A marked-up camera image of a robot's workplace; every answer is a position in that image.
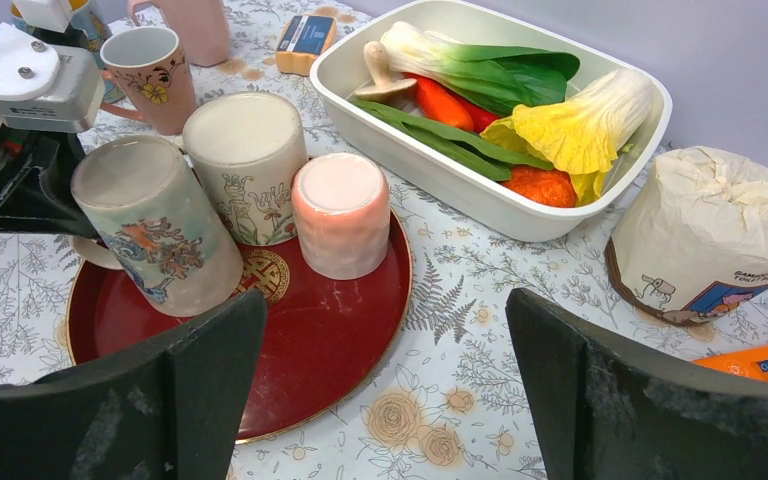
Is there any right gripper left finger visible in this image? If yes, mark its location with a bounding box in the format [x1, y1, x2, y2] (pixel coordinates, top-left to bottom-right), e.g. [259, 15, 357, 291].
[0, 290, 268, 479]

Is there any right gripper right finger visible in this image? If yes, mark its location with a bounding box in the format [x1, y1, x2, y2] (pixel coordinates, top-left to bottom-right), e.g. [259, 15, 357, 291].
[506, 288, 768, 479]

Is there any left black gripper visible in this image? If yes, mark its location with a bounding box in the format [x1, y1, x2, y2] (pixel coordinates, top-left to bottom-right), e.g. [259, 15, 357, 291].
[0, 126, 99, 239]

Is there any cream mug blue dragon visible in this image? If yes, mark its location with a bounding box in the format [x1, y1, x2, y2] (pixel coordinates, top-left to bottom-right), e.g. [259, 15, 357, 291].
[70, 135, 243, 317]

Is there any pink square mug front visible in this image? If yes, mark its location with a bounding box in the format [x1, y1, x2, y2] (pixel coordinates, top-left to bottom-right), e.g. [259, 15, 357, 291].
[99, 26, 197, 135]

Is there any pink faceted mug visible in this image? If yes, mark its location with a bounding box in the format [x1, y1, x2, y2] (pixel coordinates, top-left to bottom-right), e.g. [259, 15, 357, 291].
[127, 0, 231, 67]

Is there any white mug with rose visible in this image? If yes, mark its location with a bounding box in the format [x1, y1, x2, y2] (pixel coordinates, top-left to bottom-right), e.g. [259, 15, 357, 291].
[181, 92, 309, 246]

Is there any pink mug at back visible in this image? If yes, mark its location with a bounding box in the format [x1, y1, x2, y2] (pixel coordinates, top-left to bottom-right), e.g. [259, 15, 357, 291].
[291, 152, 390, 280]

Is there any red round tray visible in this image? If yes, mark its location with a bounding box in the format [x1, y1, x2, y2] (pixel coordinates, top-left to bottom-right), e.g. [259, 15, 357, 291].
[64, 216, 413, 444]

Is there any wrapped toilet paper roll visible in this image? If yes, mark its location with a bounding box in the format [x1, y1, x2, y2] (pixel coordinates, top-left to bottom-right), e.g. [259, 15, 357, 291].
[605, 146, 768, 325]

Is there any toy small orange carrot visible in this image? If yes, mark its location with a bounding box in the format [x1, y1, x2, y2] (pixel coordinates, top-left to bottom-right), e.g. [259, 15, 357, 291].
[501, 165, 578, 208]

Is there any toy napa cabbage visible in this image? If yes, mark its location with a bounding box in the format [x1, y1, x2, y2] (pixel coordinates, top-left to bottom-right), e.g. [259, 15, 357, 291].
[480, 69, 655, 207]

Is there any yellow sponge blue label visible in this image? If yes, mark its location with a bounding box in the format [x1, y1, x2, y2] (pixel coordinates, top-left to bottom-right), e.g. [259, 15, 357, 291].
[275, 14, 337, 76]

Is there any toy red chili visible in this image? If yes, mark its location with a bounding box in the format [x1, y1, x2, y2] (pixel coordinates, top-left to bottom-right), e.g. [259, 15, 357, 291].
[454, 94, 499, 134]

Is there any white rectangular dish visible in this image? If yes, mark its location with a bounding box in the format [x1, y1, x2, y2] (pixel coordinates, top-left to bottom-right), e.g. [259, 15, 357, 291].
[310, 1, 673, 242]

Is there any toy bok choy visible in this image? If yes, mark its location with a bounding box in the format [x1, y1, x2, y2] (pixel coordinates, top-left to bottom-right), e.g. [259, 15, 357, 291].
[380, 21, 580, 117]

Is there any toy mushroom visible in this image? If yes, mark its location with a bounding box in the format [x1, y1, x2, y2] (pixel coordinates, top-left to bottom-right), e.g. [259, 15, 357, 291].
[354, 41, 418, 103]

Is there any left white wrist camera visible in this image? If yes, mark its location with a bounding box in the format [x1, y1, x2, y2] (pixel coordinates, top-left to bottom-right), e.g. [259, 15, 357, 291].
[0, 1, 105, 133]

